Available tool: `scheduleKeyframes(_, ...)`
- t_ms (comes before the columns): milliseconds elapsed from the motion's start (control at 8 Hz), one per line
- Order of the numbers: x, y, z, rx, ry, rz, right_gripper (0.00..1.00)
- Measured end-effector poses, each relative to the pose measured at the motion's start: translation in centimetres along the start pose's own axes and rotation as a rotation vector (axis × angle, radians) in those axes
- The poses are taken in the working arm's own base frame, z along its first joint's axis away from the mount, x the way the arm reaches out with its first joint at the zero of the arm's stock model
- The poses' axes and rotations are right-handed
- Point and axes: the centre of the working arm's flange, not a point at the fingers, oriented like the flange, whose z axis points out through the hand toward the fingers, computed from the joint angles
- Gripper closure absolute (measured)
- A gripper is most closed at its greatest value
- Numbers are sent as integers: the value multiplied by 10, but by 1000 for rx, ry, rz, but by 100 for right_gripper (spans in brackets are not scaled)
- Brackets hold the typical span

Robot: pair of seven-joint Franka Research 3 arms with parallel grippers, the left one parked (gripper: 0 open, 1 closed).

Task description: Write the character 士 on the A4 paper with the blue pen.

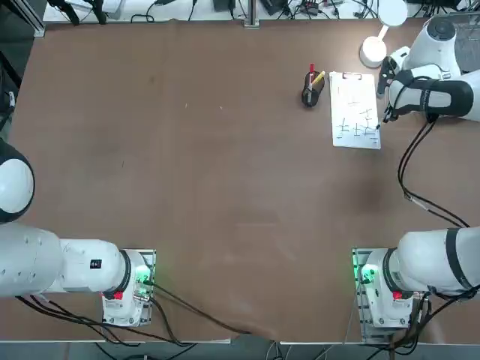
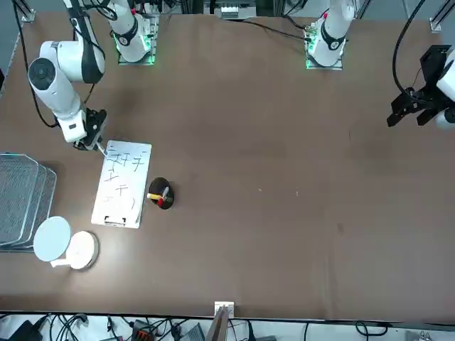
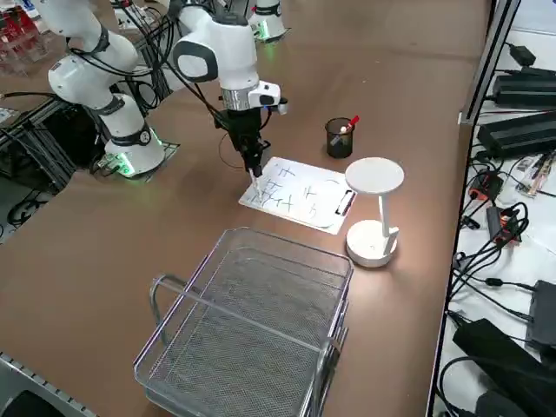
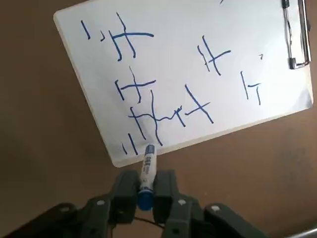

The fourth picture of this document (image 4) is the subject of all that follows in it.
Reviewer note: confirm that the black metal clipboard clip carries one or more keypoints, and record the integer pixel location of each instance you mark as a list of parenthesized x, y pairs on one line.
[(303, 37)]

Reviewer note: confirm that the blue marker pen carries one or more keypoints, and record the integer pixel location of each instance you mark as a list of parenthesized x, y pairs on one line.
[(147, 171)]

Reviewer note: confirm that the white clipboard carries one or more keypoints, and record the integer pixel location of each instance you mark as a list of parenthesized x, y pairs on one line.
[(119, 161)]

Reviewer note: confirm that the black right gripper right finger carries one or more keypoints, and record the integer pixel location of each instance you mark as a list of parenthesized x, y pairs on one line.
[(164, 198)]

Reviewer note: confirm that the white A4 paper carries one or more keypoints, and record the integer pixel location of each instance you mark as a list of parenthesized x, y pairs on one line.
[(173, 74)]

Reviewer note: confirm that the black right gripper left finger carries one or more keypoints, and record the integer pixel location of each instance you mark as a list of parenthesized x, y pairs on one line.
[(123, 198)]

